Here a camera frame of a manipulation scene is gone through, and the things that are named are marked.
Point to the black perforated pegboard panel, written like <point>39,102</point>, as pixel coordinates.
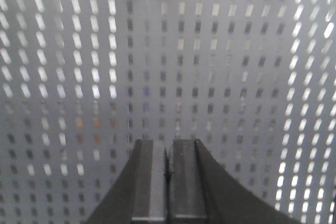
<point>82,80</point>

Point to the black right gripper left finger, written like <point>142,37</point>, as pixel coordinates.
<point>139,195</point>

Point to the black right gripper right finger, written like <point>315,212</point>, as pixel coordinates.
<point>202,191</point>

